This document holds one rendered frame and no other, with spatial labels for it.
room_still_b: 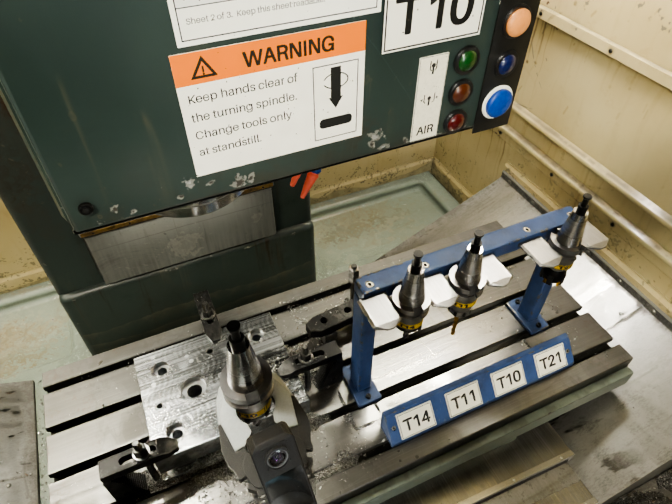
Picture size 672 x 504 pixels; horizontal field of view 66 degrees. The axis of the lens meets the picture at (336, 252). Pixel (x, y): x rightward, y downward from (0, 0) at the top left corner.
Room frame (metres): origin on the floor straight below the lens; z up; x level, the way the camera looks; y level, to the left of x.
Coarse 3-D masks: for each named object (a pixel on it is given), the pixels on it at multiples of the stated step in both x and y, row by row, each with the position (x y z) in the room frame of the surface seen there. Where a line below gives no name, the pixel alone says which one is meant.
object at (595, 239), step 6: (588, 222) 0.73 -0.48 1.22; (588, 228) 0.72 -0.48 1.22; (594, 228) 0.72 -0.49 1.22; (588, 234) 0.70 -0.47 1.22; (594, 234) 0.70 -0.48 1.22; (600, 234) 0.70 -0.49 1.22; (588, 240) 0.68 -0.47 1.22; (594, 240) 0.68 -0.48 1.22; (600, 240) 0.68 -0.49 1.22; (606, 240) 0.69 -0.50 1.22; (588, 246) 0.67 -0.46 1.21; (594, 246) 0.67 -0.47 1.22; (600, 246) 0.67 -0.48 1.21
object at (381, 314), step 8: (376, 296) 0.55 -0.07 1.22; (384, 296) 0.55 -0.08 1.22; (360, 304) 0.54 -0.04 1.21; (368, 304) 0.53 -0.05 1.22; (376, 304) 0.53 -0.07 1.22; (384, 304) 0.53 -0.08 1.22; (392, 304) 0.53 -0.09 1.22; (368, 312) 0.52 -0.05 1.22; (376, 312) 0.52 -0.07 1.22; (384, 312) 0.52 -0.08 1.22; (392, 312) 0.52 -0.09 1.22; (368, 320) 0.50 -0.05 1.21; (376, 320) 0.50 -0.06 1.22; (384, 320) 0.50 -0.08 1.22; (392, 320) 0.50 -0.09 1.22; (400, 320) 0.50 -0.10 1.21; (376, 328) 0.49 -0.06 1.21; (384, 328) 0.49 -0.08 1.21; (392, 328) 0.49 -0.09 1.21
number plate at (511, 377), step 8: (504, 368) 0.57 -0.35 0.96; (512, 368) 0.58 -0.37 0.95; (520, 368) 0.58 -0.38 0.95; (496, 376) 0.56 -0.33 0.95; (504, 376) 0.56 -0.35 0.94; (512, 376) 0.57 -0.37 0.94; (520, 376) 0.57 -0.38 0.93; (496, 384) 0.55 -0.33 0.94; (504, 384) 0.55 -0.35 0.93; (512, 384) 0.55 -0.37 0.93; (520, 384) 0.56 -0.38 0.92; (496, 392) 0.54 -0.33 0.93; (504, 392) 0.54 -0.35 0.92
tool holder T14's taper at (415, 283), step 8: (408, 272) 0.54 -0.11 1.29; (408, 280) 0.53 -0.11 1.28; (416, 280) 0.53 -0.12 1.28; (424, 280) 0.54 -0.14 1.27; (400, 288) 0.55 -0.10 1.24; (408, 288) 0.53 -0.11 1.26; (416, 288) 0.53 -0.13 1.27; (424, 288) 0.54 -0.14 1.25; (400, 296) 0.54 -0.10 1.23; (408, 296) 0.53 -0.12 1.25; (416, 296) 0.52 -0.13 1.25; (424, 296) 0.53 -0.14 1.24; (408, 304) 0.52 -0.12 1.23; (416, 304) 0.52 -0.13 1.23
